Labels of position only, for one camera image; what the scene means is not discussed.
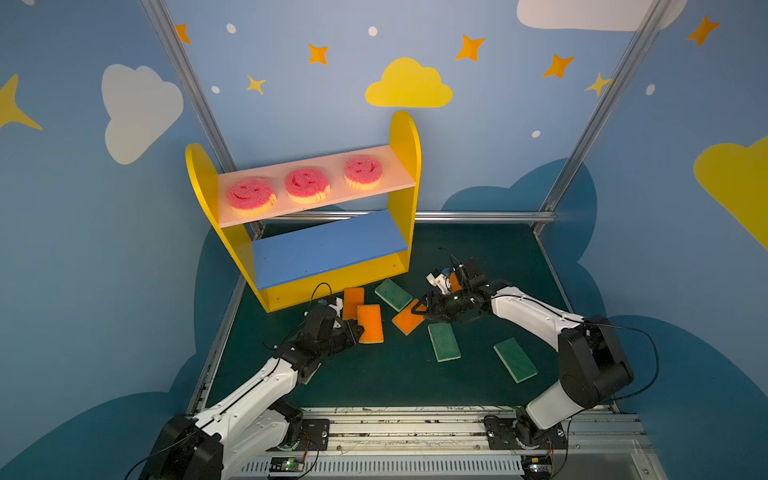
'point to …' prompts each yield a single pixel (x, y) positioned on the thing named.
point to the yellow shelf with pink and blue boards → (299, 252)
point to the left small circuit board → (286, 464)
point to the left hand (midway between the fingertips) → (365, 326)
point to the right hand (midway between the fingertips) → (420, 311)
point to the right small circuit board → (536, 465)
